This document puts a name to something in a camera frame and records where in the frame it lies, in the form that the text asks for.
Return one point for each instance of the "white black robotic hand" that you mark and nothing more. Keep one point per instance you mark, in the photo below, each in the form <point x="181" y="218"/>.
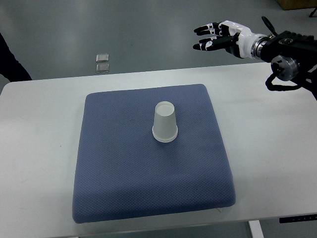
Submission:
<point x="235" y="38"/>

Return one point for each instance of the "white paper cup carried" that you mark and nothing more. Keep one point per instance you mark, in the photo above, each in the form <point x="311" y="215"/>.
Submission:
<point x="165" y="118"/>

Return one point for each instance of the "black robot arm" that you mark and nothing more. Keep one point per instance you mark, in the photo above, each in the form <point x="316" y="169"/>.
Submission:
<point x="293" y="60"/>

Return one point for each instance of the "cardboard box corner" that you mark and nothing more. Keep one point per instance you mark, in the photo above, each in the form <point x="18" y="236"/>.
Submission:
<point x="297" y="4"/>

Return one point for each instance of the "white paper cup on cushion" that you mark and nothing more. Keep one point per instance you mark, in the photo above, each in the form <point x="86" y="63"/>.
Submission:
<point x="164" y="138"/>

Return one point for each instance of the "lower metal floor plate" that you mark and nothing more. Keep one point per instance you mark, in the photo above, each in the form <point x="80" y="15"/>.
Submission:
<point x="102" y="68"/>

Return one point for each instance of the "metal floor plate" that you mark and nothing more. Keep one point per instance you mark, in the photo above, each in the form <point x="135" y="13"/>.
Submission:
<point x="102" y="68"/>
<point x="102" y="57"/>

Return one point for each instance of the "upper metal floor plate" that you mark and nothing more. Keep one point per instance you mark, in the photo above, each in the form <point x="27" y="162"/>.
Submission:
<point x="102" y="57"/>

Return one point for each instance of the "blue textured cushion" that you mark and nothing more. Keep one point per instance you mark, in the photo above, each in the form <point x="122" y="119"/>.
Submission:
<point x="123" y="172"/>

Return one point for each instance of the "black desk control panel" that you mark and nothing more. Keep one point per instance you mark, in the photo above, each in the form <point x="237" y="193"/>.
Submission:
<point x="304" y="218"/>

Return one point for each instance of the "white table leg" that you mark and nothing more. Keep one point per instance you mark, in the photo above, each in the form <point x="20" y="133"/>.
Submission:
<point x="255" y="229"/>

